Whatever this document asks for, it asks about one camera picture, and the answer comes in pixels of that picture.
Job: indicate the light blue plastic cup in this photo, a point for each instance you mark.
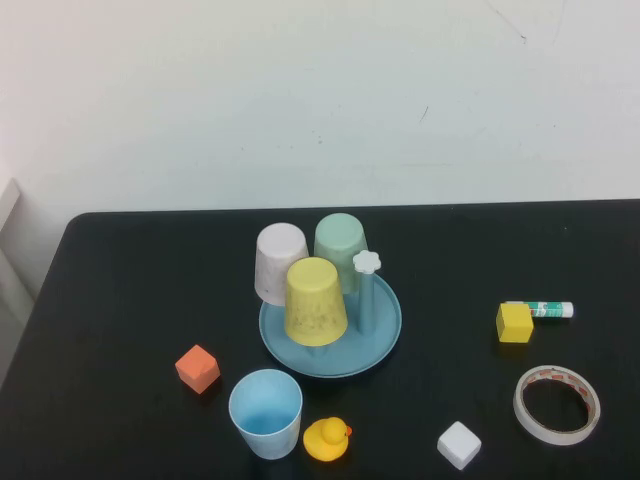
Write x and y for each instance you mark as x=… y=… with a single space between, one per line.
x=265 y=442

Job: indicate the mint green plastic cup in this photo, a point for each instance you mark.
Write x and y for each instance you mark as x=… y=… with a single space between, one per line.
x=340 y=235

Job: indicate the pale pink plastic cup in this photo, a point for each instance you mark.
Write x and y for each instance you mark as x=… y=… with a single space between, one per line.
x=272 y=260

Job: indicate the yellow plastic cup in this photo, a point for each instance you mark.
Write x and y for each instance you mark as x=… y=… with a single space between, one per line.
x=315 y=305

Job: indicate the blue cup stand with pegs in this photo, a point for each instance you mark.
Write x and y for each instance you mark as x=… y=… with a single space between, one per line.
x=372 y=350

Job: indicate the orange cube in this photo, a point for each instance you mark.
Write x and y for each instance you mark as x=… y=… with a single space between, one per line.
x=197 y=370

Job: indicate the yellow rubber duck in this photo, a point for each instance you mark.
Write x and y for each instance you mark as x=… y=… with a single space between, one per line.
x=322 y=442

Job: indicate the yellow cube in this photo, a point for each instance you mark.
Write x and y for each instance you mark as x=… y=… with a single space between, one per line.
x=515 y=325

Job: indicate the white green glue stick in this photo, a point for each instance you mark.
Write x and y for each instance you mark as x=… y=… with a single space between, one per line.
x=552 y=310

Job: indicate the white cube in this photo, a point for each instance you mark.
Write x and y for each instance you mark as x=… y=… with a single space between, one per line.
x=459 y=445

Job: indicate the white tape roll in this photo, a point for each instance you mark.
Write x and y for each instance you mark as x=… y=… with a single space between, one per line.
x=555 y=438

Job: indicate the white side panel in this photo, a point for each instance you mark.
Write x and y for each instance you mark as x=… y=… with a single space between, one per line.
x=10 y=210

